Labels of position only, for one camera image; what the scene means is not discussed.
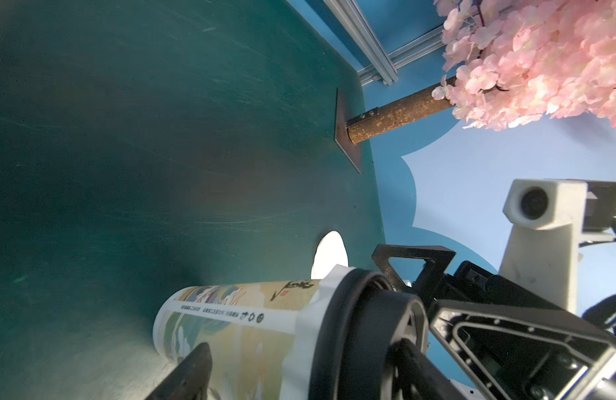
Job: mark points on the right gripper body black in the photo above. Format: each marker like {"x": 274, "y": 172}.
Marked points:
{"x": 508, "y": 300}

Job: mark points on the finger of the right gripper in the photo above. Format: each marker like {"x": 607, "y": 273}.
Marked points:
{"x": 418, "y": 270}
{"x": 518, "y": 350}

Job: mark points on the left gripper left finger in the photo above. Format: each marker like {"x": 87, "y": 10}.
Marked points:
{"x": 190, "y": 380}

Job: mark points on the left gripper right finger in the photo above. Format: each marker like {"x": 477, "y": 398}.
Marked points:
{"x": 416, "y": 377}

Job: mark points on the black plastic cup lid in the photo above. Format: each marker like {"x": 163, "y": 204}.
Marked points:
{"x": 365, "y": 318}

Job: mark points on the paper milk tea cup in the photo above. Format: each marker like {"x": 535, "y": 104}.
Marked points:
{"x": 250, "y": 329}

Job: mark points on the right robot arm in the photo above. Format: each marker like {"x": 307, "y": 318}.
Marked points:
{"x": 511, "y": 343}

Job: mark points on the pink cherry blossom tree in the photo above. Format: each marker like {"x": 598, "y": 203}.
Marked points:
{"x": 513, "y": 63}

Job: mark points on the aluminium frame back bar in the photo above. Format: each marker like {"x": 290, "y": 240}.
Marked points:
{"x": 383, "y": 66}

